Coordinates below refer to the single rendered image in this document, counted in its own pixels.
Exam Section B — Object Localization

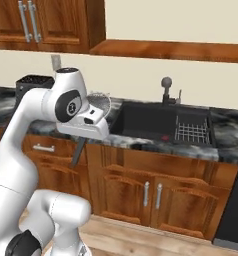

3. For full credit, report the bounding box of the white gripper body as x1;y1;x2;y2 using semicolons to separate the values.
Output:
55;114;111;141

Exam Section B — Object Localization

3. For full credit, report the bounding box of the silver mesh strainer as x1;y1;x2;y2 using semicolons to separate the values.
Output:
86;92;112;119

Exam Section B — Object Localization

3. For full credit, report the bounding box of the black sink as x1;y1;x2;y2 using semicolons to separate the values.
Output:
108;100;218;149

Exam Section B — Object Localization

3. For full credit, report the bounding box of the wooden drawer front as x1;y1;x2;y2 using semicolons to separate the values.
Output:
22;133;89;166

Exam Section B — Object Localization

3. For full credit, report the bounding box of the wooden lower cupboard door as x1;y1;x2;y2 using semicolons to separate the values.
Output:
152;184;219;240
33;161;91;202
100;173;153;226

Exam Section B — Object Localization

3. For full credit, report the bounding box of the wooden cupboard door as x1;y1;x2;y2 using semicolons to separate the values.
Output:
33;161;91;202
100;173;153;226
152;184;219;240
0;0;28;52
26;0;91;54

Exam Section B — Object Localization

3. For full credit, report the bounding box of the black box appliance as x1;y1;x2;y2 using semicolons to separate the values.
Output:
15;74;56;103

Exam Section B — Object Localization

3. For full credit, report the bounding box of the dark grey tap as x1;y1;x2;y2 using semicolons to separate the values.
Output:
160;76;183;107

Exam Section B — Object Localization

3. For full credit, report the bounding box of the wooden upper cupboard door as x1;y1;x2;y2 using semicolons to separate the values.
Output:
0;0;28;52
26;0;91;54

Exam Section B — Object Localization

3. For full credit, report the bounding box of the black dishwasher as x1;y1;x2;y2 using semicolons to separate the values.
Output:
212;164;238;253

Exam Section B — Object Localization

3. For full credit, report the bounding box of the silver drawer handle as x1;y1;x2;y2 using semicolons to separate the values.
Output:
32;142;56;153

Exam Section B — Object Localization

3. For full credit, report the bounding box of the white wall outlet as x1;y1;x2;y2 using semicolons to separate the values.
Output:
50;54;63;71

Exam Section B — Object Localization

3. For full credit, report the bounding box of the silver lower cupboard handle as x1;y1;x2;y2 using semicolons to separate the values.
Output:
143;181;151;208
155;182;164;211

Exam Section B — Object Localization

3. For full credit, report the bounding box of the silver cupboard handle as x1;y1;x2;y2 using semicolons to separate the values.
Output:
143;181;151;208
27;0;42;44
155;182;164;211
17;0;28;43

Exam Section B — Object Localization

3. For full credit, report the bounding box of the white wire sink rack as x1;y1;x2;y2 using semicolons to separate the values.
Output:
173;114;212;146

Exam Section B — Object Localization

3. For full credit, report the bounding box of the silver upper cupboard handle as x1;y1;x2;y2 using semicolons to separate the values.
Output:
17;0;28;43
27;0;42;44

